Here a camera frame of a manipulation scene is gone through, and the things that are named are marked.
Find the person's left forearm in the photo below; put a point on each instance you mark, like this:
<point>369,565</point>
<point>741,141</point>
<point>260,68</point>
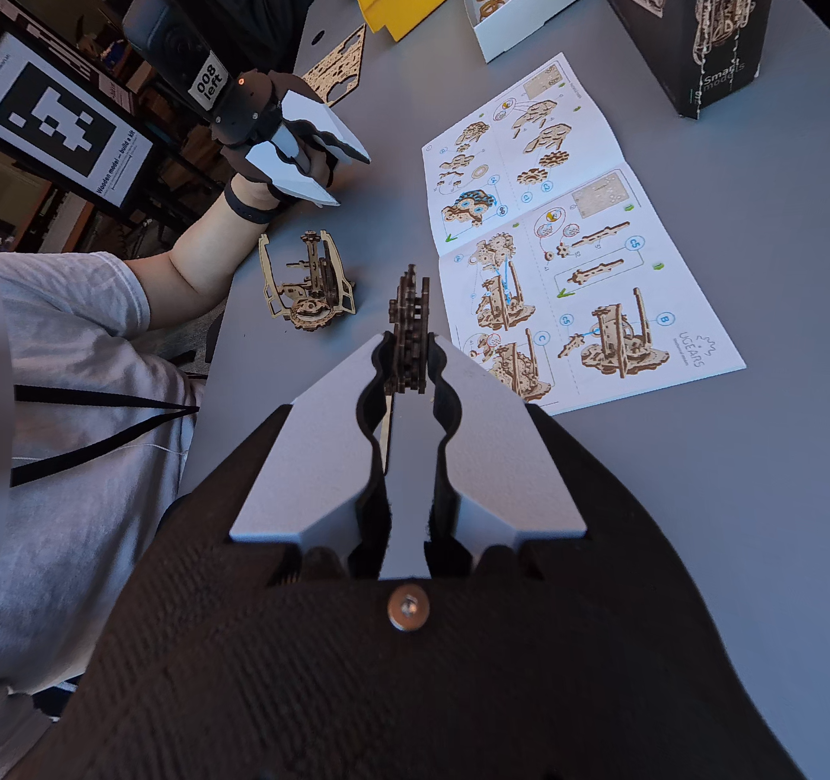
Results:
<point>194,268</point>

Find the white instruction booklet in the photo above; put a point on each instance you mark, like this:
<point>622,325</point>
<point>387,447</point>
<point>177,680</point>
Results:
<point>583,242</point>

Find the black model kit box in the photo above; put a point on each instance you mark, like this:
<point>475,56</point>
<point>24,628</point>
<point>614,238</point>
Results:
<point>655,60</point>

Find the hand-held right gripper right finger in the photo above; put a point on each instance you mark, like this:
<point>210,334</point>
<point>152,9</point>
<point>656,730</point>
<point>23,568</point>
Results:
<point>506,469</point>

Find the fiducial marker sign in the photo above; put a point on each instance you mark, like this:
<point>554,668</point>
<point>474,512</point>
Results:
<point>58,119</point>

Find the wooden model frame assembly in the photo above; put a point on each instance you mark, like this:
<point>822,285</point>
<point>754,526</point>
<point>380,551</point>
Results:
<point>311,294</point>

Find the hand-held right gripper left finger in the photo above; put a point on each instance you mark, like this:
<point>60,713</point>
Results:
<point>311,469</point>

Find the wooden gear assembly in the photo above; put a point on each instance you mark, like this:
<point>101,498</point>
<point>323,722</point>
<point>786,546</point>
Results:
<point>410,320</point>

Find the white cardboard box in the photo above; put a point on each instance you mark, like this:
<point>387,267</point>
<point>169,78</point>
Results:
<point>532,28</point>

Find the person's white shirt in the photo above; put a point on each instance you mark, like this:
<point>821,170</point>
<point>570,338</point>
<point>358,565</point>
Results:
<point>84,533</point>

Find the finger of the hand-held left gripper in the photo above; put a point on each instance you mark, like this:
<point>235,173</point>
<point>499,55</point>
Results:
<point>282,174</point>
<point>318,122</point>

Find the black wristband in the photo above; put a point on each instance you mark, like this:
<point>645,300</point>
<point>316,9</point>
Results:
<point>249,209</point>

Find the plywood parts sheet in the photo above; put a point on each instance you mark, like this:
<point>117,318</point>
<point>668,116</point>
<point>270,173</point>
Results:
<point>337,70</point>

